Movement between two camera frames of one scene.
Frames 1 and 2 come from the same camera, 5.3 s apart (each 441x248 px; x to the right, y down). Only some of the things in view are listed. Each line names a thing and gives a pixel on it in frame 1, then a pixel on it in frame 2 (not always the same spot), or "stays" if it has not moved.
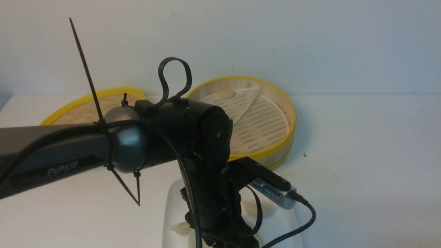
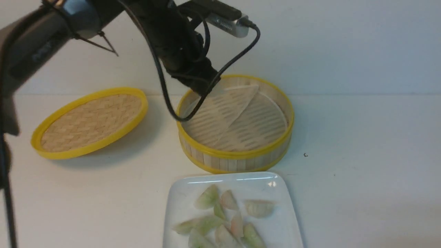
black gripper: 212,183 -> 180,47
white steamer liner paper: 258,123 stays
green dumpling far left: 182,228 stays
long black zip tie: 110,165 -> 95,44
